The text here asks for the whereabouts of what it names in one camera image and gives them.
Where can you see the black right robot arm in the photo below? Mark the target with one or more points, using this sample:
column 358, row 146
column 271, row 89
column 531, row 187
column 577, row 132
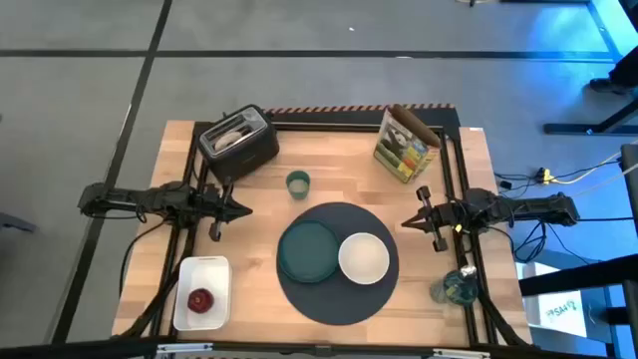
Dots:
column 538, row 209

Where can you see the white labelled box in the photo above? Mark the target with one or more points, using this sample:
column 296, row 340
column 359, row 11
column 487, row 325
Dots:
column 558, row 309

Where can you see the orange black hazard strip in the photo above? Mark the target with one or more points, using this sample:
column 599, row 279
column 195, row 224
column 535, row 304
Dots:
column 349, row 107

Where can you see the white ceramic bowl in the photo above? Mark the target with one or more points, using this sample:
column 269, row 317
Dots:
column 364, row 258

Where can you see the black bar silver brackets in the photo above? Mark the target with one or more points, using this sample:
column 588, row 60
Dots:
column 75, row 349

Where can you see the round dark woven placemat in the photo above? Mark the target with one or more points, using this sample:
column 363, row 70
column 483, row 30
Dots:
column 339, row 299

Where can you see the panda cereal box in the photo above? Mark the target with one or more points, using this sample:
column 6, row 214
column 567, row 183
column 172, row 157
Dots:
column 404, row 149

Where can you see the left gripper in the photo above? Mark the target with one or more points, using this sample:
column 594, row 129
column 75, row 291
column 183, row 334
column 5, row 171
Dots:
column 219, row 212

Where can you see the black aluminium table frame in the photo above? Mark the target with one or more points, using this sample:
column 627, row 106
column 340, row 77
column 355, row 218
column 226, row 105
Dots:
column 463, row 164

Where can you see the dark green plate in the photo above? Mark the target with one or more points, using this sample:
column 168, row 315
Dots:
column 309, row 251

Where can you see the black toaster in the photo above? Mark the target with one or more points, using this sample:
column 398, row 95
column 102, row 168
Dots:
column 249, row 154

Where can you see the black desk leg frame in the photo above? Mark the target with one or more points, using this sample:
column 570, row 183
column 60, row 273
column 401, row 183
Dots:
column 588, row 128

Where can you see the white rectangular tray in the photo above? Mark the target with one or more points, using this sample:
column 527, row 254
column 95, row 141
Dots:
column 209, row 279

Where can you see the person's shoe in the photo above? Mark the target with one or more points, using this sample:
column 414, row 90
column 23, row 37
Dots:
column 610, row 86

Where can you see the yellow power plug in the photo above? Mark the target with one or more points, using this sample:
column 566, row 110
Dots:
column 544, row 176

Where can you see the green cup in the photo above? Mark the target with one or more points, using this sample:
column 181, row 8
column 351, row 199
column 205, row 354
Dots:
column 299, row 196

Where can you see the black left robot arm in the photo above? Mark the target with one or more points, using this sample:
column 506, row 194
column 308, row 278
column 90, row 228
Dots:
column 124, row 202

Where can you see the red apple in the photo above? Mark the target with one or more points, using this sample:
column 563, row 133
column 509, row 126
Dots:
column 200, row 300

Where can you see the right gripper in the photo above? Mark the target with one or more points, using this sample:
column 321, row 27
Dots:
column 443, row 219

